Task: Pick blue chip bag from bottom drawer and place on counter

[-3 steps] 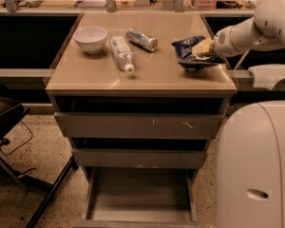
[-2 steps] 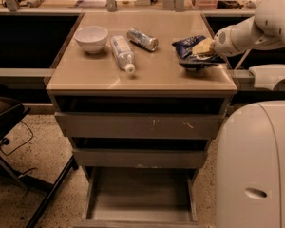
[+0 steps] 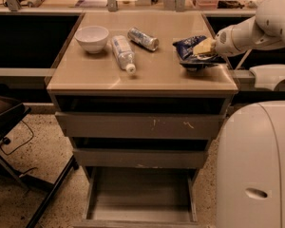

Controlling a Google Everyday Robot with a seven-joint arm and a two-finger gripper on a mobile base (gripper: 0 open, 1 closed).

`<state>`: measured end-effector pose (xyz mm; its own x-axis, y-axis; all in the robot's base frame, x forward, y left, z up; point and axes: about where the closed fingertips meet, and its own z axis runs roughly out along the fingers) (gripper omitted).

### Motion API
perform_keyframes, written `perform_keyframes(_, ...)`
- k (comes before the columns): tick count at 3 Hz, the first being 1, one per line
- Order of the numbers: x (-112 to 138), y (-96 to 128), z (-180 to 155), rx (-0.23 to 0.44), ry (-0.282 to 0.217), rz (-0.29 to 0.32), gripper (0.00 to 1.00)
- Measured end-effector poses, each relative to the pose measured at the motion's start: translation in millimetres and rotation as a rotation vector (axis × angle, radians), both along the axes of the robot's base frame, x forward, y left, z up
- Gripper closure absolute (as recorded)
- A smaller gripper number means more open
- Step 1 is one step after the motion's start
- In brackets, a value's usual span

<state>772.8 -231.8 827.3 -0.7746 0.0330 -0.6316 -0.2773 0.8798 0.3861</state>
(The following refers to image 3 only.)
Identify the black floor cable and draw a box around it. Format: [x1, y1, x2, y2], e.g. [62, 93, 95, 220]
[0, 119, 39, 176]

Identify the black chair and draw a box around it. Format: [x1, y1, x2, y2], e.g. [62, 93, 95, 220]
[0, 82, 80, 228]

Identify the clear plastic water bottle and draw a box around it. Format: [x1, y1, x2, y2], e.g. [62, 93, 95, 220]
[111, 35, 136, 74]

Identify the grey drawer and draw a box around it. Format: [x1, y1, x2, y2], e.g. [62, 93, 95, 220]
[73, 148, 207, 169]
[73, 167, 204, 228]
[55, 112, 224, 140]

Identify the grey bottom drawer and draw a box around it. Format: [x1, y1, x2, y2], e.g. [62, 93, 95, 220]
[73, 167, 204, 228]

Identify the white stick with black tip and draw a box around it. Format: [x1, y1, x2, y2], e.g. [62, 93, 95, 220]
[235, 49, 252, 70]

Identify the grey middle drawer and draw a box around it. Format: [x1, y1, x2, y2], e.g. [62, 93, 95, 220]
[73, 148, 207, 169]

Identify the grey drawer cabinet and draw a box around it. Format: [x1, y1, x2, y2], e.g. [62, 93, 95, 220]
[46, 10, 239, 228]

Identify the white robot base body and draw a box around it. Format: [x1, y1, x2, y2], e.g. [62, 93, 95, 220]
[217, 101, 285, 228]

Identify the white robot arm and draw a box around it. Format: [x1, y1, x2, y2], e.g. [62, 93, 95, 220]
[193, 0, 285, 56]

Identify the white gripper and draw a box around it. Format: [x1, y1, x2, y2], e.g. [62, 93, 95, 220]
[193, 26, 239, 57]

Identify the blue chip bag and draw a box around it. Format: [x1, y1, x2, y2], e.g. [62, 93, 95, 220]
[173, 35, 225, 71]

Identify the grey top drawer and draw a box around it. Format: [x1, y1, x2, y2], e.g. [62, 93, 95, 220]
[55, 112, 224, 140]

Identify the silver drink can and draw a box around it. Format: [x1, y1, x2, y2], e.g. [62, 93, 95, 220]
[127, 28, 160, 51]

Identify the white ceramic bowl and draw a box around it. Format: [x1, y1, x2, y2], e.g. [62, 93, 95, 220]
[74, 26, 109, 53]

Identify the white curved plastic object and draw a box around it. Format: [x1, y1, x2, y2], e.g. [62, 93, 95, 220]
[249, 64, 285, 91]

